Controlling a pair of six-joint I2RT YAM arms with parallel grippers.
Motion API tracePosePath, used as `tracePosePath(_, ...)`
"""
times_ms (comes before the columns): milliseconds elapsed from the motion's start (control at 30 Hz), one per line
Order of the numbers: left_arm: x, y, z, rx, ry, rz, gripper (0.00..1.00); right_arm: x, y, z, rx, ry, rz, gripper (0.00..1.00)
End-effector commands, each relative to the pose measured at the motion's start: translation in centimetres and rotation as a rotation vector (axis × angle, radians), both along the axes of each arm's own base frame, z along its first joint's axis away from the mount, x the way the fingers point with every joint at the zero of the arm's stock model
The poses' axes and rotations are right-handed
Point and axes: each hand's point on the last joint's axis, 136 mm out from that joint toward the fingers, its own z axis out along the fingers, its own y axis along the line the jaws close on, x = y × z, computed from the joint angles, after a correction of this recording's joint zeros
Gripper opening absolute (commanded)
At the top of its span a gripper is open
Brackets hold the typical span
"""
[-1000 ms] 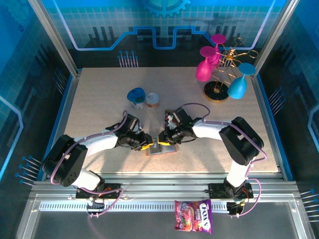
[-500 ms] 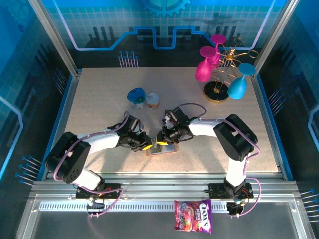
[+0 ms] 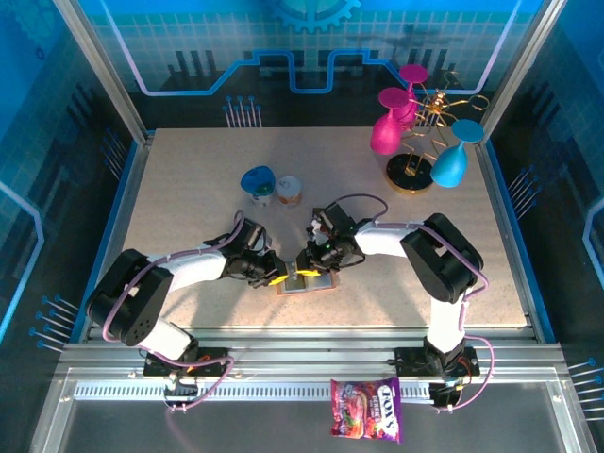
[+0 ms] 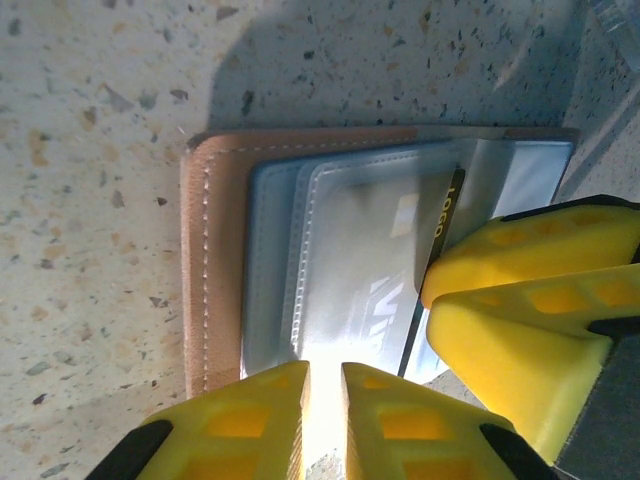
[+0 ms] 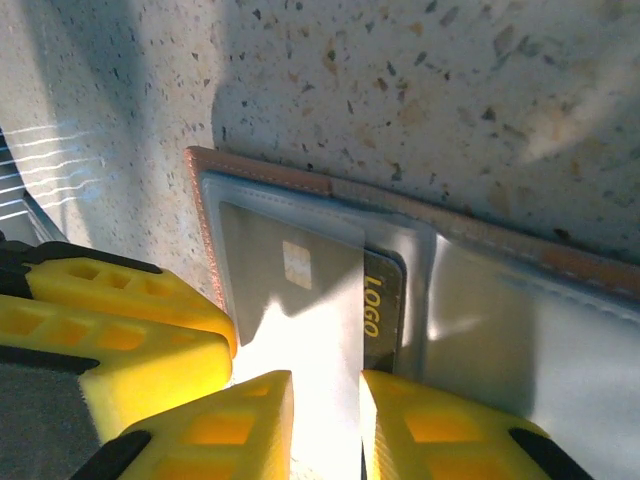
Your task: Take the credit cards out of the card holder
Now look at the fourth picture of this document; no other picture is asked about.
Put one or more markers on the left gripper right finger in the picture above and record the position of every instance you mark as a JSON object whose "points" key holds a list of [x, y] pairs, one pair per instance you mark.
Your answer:
{"points": [[415, 440]]}

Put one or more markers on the tan leather card holder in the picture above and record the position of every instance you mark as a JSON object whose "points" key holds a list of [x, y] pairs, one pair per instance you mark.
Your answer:
{"points": [[220, 250]]}

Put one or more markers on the black VIP card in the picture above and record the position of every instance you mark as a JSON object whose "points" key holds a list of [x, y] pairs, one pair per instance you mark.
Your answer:
{"points": [[445, 215]]}

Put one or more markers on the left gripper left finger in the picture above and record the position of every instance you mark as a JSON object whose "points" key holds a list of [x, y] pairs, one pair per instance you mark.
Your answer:
{"points": [[230, 435]]}

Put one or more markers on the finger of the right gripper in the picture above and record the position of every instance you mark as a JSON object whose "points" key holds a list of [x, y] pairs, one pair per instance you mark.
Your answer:
{"points": [[525, 250], [520, 360]]}

